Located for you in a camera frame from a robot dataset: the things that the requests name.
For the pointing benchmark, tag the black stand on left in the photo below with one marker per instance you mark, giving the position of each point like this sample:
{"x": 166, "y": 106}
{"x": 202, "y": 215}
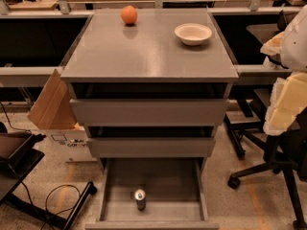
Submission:
{"x": 18, "y": 158}

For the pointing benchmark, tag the grey bottom drawer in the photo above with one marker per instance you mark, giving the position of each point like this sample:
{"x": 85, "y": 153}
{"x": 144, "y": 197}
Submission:
{"x": 174, "y": 195}

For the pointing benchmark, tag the redbull can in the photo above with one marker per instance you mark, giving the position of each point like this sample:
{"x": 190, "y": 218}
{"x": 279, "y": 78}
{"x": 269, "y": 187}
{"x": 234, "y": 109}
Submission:
{"x": 140, "y": 199}

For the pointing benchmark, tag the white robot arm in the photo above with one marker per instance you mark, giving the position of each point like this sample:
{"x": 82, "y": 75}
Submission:
{"x": 289, "y": 96}

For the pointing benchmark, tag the grey drawer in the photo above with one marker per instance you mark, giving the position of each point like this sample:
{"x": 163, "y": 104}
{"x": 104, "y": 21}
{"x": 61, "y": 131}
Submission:
{"x": 174, "y": 195}
{"x": 150, "y": 147}
{"x": 149, "y": 113}

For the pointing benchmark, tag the black side table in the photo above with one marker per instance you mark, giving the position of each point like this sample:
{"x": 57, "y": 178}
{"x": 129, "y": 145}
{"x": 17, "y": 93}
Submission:
{"x": 270, "y": 37}

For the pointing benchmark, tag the white cardboard box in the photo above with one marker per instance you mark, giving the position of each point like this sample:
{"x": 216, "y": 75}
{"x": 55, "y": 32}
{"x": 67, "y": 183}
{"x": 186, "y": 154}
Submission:
{"x": 71, "y": 144}

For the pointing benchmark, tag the brown cardboard flap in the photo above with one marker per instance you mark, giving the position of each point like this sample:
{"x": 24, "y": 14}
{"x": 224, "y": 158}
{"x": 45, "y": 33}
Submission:
{"x": 52, "y": 108}

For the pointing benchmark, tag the grey drawer cabinet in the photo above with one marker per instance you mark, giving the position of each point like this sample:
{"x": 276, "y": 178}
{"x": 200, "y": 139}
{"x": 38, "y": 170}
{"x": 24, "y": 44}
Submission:
{"x": 148, "y": 62}

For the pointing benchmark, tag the orange fruit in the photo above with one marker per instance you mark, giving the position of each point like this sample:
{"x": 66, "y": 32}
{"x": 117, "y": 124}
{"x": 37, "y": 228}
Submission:
{"x": 129, "y": 15}

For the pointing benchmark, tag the black office chair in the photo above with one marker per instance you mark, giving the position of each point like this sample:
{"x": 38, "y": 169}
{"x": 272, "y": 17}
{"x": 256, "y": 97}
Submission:
{"x": 285, "y": 153}

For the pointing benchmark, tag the white paper bowl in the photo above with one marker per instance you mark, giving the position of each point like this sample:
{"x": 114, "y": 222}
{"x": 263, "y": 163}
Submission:
{"x": 192, "y": 34}

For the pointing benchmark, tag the grey top drawer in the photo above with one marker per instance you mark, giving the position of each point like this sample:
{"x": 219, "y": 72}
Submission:
{"x": 149, "y": 113}

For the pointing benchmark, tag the grey middle drawer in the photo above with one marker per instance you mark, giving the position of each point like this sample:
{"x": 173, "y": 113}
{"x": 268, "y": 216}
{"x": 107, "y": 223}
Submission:
{"x": 150, "y": 147}

